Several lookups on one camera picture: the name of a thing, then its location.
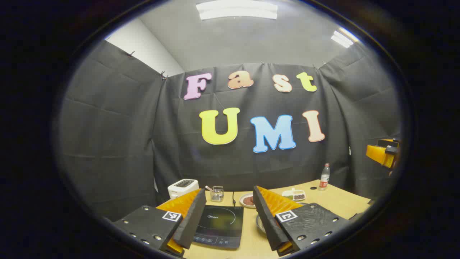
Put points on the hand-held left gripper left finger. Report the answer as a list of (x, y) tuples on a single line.
[(192, 223)]

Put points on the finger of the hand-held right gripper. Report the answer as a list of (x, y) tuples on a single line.
[(379, 154)]

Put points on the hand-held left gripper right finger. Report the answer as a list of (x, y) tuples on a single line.
[(267, 225)]

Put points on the stainless steel pot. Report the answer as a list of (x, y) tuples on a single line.
[(259, 223)]

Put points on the black induction cooktop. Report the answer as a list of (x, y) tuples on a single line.
[(222, 223)]

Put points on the round white plate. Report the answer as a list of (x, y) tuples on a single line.
[(242, 205)]

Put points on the red meat slice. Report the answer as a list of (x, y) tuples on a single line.
[(247, 200)]

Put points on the white divided dish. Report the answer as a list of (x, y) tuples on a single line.
[(287, 193)]

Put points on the white toaster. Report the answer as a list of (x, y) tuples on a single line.
[(181, 187)]

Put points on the dark red beans pile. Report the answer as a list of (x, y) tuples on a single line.
[(299, 197)]

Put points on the plastic water bottle red label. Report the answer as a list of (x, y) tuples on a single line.
[(324, 178)]

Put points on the black backdrop cloth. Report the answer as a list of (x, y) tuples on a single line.
[(125, 144)]

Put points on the ceiling light panel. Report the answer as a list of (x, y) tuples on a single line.
[(344, 37), (237, 10)]

